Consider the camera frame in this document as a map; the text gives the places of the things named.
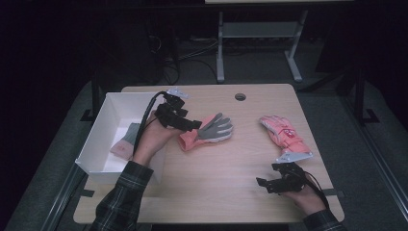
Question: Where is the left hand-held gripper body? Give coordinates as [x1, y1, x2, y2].
[155, 88, 191, 129]

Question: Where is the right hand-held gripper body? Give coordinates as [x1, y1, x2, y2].
[271, 151, 314, 194]

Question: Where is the orange glove with grey palm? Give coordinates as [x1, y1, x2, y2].
[178, 112, 234, 152]

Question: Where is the grey pink sock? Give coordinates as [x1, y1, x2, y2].
[110, 122, 141, 161]

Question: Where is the white box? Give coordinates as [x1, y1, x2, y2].
[74, 91, 171, 186]

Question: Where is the person's right hand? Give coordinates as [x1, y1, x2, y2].
[282, 183, 326, 217]

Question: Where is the person's left hand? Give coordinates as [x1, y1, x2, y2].
[132, 111, 181, 167]

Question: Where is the pink printed ski glove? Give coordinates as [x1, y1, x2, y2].
[259, 115, 313, 158]

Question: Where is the black stand foot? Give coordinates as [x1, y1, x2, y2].
[351, 65, 381, 127]

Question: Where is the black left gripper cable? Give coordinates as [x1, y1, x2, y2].
[132, 90, 169, 155]

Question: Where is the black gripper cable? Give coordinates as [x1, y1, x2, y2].
[132, 90, 169, 155]
[301, 172, 331, 211]

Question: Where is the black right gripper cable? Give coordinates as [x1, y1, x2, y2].
[301, 172, 331, 211]

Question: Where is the bundle of black floor cables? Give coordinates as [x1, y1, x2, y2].
[145, 33, 219, 86]

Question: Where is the grey metal floor rail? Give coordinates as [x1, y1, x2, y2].
[339, 94, 408, 222]
[40, 163, 89, 231]

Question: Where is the grey metal desk frame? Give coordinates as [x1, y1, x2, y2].
[216, 9, 310, 84]

